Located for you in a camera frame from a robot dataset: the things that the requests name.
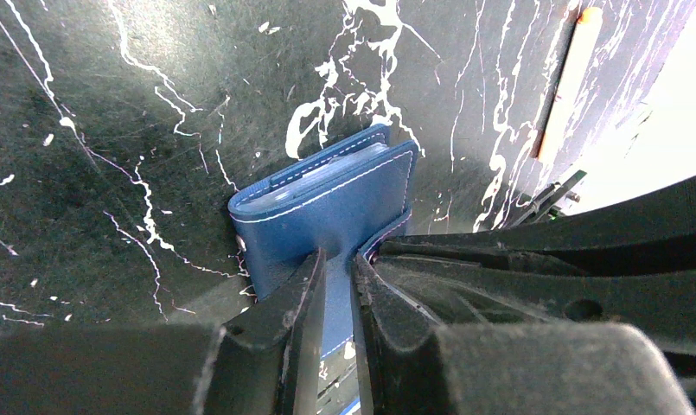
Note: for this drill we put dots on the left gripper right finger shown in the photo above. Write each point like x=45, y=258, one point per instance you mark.
x=411, y=363

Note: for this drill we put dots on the white orange pen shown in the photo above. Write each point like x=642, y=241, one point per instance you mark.
x=583, y=41

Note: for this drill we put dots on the blue leather card holder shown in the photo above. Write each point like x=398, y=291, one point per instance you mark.
x=341, y=199

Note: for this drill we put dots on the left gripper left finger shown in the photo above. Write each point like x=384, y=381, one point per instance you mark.
x=263, y=361

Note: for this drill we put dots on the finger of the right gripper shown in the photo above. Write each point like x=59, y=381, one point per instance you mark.
x=652, y=233
x=662, y=306

